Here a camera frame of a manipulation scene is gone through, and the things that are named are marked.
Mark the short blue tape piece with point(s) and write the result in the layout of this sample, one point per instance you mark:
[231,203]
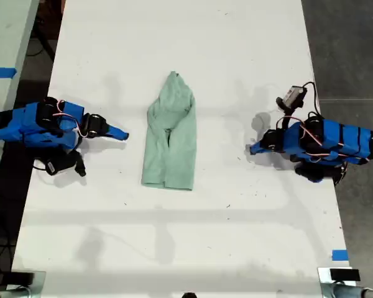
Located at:
[340,255]

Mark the small black round object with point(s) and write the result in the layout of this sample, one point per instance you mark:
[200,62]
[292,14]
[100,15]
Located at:
[189,295]

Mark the pale green T-shirt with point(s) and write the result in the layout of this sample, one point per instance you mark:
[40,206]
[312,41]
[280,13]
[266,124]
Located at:
[169,149]

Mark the black camera box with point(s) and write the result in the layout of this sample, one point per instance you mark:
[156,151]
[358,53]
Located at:
[62,164]
[292,97]

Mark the metal table bracket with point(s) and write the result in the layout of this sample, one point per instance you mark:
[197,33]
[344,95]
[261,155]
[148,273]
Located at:
[34,285]
[324,285]

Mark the long blue tape strip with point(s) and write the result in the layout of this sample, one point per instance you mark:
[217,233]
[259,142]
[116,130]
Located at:
[1,72]

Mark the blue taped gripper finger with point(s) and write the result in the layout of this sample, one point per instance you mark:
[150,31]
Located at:
[254,151]
[256,144]
[118,136]
[118,129]

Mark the small black box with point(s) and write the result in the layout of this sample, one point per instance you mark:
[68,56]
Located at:
[345,275]
[21,278]

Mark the pale side table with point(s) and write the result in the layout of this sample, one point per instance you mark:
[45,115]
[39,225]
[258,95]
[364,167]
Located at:
[6,46]

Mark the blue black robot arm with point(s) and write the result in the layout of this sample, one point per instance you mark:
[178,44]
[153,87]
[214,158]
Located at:
[28,124]
[338,139]

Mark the short black camera stalk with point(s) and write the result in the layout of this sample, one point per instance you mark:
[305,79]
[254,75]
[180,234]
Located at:
[286,119]
[76,146]

